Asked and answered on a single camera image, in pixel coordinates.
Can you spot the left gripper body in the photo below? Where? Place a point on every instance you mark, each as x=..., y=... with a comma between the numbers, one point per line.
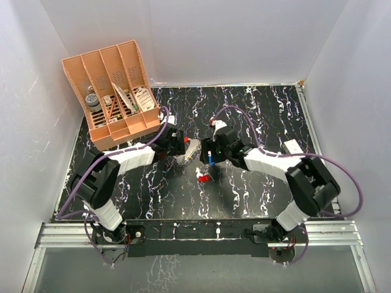
x=176, y=147

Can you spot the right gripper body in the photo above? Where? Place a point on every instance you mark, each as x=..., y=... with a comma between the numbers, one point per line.
x=219, y=153

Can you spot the key with blue tag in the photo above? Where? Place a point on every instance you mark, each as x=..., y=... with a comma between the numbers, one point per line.
x=210, y=159

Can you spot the key with red tag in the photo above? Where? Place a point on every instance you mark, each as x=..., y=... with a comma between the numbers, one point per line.
x=203, y=177

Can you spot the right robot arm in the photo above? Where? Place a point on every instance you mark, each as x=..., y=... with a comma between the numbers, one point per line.
x=311, y=184

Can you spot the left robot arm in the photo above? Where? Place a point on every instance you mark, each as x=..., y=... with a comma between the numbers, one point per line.
x=98, y=172

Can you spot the white labelled packet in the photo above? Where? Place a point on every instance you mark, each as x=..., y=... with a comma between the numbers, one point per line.
x=144, y=99

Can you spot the small white box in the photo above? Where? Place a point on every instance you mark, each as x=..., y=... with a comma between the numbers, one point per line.
x=291, y=147

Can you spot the white paper card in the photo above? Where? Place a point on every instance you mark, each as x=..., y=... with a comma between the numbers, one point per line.
x=128, y=103

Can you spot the orange pencil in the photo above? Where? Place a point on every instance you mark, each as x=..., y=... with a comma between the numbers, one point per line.
x=111, y=109

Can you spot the pink desk organizer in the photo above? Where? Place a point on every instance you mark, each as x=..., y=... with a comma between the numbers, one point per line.
x=94, y=72

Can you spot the grey round jar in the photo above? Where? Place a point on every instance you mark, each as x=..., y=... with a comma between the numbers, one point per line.
x=93, y=102

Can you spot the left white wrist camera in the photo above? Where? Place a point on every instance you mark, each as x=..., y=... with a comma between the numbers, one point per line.
x=166, y=119

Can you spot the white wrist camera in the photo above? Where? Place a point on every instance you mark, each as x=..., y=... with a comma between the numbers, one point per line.
x=217, y=125
x=166, y=119

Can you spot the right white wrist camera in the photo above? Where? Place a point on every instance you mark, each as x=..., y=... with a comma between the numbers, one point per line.
x=217, y=125

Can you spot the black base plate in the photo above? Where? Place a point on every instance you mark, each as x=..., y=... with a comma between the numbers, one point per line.
x=202, y=237

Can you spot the aluminium frame rail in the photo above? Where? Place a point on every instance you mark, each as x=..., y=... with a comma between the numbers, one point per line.
x=201, y=257

